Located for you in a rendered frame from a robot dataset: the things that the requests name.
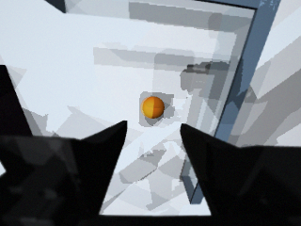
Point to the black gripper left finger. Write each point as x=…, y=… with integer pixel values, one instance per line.
x=90, y=161

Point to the low clear glass walls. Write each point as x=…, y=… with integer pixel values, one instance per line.
x=233, y=24

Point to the orange ball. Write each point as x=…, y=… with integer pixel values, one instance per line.
x=158, y=108

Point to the translucent pale yellow ball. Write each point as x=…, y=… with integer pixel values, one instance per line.
x=146, y=106

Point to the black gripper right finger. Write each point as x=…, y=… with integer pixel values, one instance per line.
x=225, y=171

